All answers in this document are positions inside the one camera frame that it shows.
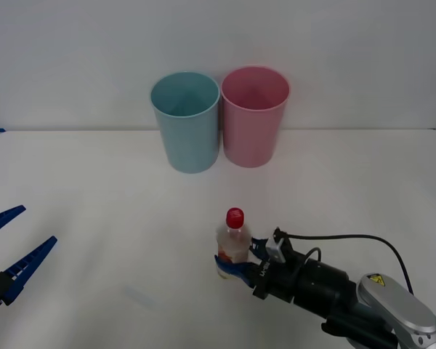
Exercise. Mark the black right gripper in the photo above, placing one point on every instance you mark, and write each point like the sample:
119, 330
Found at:
276, 280

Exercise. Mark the clear bottle with red cap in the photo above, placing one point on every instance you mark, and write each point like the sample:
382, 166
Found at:
234, 241

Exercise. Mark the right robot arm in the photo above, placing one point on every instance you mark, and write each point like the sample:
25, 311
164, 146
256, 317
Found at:
349, 291

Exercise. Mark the pink plastic bin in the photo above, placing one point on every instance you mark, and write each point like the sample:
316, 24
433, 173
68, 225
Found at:
252, 138

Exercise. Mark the pale blue plastic bin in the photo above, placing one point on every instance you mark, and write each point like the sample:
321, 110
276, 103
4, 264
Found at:
189, 141

